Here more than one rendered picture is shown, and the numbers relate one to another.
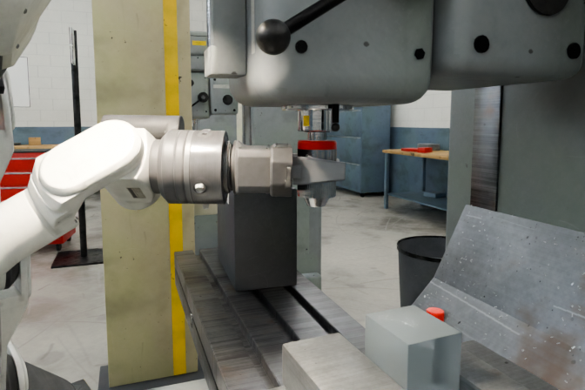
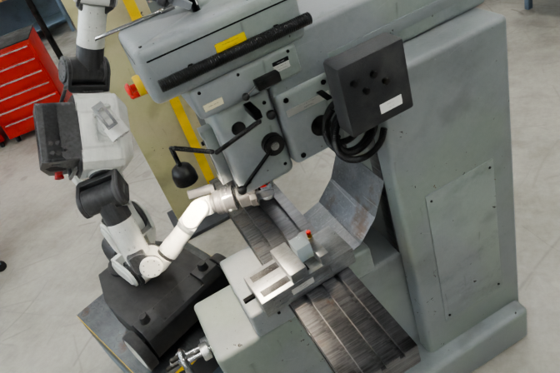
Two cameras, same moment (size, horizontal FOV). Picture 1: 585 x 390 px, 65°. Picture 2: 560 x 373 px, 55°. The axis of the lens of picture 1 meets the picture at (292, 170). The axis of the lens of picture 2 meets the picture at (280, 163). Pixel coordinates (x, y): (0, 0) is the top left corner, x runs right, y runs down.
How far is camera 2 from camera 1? 1.41 m
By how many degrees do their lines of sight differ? 28
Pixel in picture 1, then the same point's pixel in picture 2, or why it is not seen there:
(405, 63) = (282, 167)
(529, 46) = (321, 145)
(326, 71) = (258, 183)
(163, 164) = (217, 208)
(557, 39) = not seen: hidden behind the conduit
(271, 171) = (251, 202)
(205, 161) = (229, 203)
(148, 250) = (170, 139)
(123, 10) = not seen: outside the picture
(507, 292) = (352, 189)
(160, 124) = (207, 191)
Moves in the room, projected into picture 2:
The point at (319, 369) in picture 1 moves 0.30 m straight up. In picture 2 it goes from (279, 257) to (252, 188)
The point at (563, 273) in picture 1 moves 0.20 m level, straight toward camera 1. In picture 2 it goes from (365, 185) to (346, 223)
